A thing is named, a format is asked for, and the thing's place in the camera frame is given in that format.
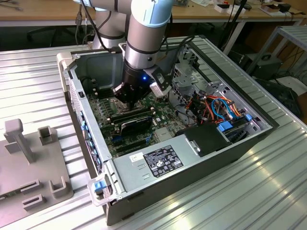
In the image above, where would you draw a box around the metal socket cover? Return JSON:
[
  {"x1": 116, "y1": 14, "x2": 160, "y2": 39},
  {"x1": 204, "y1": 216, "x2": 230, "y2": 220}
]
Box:
[{"x1": 115, "y1": 97, "x2": 131, "y2": 115}]

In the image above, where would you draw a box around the black expansion slot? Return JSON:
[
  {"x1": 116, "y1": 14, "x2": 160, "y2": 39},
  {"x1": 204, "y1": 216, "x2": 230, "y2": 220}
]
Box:
[
  {"x1": 116, "y1": 142, "x2": 150, "y2": 154},
  {"x1": 114, "y1": 138, "x2": 147, "y2": 150}
]

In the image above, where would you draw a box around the grey PC case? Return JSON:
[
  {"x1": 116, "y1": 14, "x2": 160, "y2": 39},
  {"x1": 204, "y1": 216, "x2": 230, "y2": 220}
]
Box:
[{"x1": 56, "y1": 35, "x2": 280, "y2": 226}]

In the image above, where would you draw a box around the black graphics card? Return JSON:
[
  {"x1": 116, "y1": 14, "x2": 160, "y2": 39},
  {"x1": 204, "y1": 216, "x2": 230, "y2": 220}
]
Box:
[{"x1": 119, "y1": 116, "x2": 154, "y2": 136}]

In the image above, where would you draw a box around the green motherboard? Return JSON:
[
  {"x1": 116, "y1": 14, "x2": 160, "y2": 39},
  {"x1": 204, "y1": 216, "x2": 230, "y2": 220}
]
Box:
[{"x1": 85, "y1": 80, "x2": 190, "y2": 159}]

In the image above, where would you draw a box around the silver drive cage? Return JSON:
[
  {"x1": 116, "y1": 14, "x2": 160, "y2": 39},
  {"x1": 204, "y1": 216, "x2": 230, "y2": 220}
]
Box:
[{"x1": 171, "y1": 62, "x2": 210, "y2": 103}]

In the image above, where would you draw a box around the silver heatsink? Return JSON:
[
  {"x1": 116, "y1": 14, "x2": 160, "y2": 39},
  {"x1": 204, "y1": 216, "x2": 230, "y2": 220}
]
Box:
[{"x1": 155, "y1": 127, "x2": 175, "y2": 142}]

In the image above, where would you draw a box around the grey power supply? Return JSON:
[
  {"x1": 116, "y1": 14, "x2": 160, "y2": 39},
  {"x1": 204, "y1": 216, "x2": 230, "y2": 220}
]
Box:
[{"x1": 105, "y1": 134, "x2": 201, "y2": 195}]

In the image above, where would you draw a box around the black plastic shroud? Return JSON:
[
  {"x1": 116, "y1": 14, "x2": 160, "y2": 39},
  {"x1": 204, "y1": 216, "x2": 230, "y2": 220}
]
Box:
[{"x1": 174, "y1": 121, "x2": 233, "y2": 158}]

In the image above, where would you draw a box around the blue disk carrier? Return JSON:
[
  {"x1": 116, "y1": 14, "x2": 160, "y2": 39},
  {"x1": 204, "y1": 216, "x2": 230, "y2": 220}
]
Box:
[{"x1": 216, "y1": 120, "x2": 250, "y2": 136}]

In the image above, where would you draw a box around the blue case latch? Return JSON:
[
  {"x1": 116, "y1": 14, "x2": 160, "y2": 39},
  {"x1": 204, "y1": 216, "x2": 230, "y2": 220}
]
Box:
[{"x1": 94, "y1": 181, "x2": 106, "y2": 193}]

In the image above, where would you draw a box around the wooden desk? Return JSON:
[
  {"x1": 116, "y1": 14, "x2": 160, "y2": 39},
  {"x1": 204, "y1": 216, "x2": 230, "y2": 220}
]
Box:
[{"x1": 0, "y1": 0, "x2": 307, "y2": 57}]

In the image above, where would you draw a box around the white box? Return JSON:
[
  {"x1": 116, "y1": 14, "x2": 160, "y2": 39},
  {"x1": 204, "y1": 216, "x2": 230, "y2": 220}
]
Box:
[{"x1": 214, "y1": 2, "x2": 247, "y2": 14}]

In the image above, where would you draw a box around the grey parts rack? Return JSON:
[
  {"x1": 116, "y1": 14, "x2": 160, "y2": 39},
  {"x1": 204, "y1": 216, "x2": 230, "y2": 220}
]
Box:
[{"x1": 0, "y1": 118, "x2": 74, "y2": 212}]

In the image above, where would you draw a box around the black bag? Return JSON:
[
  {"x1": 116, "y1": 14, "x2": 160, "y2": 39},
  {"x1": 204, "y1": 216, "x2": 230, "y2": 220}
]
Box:
[{"x1": 253, "y1": 78, "x2": 303, "y2": 118}]

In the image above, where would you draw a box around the green circuit board part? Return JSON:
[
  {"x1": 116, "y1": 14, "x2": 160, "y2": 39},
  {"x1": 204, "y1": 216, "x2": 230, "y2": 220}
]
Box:
[{"x1": 0, "y1": 189, "x2": 23, "y2": 200}]

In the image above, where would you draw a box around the black desk device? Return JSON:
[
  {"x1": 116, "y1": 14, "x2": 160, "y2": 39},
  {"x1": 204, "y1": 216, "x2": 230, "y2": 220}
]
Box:
[{"x1": 280, "y1": 2, "x2": 293, "y2": 13}]

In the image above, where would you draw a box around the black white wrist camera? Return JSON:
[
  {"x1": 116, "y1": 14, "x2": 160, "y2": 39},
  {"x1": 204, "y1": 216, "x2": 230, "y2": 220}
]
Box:
[{"x1": 143, "y1": 64, "x2": 173, "y2": 98}]

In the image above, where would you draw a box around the thick black cable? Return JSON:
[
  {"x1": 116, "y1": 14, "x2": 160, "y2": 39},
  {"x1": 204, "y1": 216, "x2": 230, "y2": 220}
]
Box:
[{"x1": 80, "y1": 75, "x2": 97, "y2": 85}]

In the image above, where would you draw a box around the power connector with coloured wires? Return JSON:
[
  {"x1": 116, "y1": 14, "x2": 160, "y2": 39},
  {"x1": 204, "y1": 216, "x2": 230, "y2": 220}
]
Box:
[{"x1": 187, "y1": 94, "x2": 212, "y2": 124}]

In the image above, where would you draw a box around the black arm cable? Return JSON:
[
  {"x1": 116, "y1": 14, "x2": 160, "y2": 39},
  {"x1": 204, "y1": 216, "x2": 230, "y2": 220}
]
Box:
[{"x1": 159, "y1": 35, "x2": 200, "y2": 72}]

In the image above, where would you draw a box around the pale plastic case handle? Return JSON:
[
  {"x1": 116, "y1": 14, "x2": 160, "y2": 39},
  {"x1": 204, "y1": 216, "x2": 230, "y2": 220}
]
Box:
[
  {"x1": 56, "y1": 53, "x2": 73, "y2": 93},
  {"x1": 87, "y1": 174, "x2": 115, "y2": 207}
]

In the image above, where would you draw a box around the orange wire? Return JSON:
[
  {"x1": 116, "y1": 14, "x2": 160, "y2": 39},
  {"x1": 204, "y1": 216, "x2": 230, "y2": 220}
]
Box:
[{"x1": 205, "y1": 94, "x2": 242, "y2": 117}]

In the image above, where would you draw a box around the blue wire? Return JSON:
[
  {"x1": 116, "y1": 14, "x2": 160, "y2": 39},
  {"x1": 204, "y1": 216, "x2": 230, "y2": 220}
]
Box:
[{"x1": 210, "y1": 97, "x2": 235, "y2": 122}]

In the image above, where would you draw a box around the black box with handle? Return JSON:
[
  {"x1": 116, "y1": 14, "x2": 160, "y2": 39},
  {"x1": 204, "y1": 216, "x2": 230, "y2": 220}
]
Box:
[{"x1": 247, "y1": 53, "x2": 283, "y2": 81}]

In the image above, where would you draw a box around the metal shelf frame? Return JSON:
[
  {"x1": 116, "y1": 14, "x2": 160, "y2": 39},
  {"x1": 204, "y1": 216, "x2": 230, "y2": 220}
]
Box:
[{"x1": 246, "y1": 25, "x2": 307, "y2": 81}]

